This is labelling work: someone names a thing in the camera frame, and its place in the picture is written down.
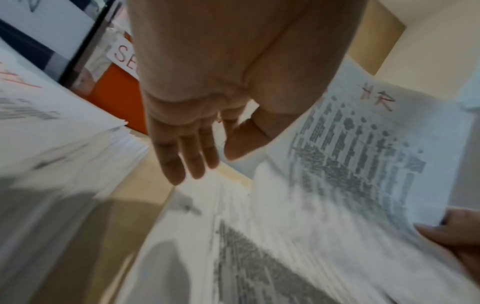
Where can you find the red security file box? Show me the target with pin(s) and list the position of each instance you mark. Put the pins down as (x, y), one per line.
(120, 95)

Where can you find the black admin file box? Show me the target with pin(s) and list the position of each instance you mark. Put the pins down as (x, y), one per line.
(45, 26)

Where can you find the security paper pile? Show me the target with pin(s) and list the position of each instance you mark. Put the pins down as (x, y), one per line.
(45, 163)

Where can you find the person's right hand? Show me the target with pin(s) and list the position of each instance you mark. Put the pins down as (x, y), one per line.
(457, 237)

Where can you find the unsorted paper pile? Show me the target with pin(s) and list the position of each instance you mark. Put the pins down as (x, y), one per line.
(262, 252)

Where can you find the person's left hand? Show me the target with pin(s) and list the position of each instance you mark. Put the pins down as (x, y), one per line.
(232, 53)

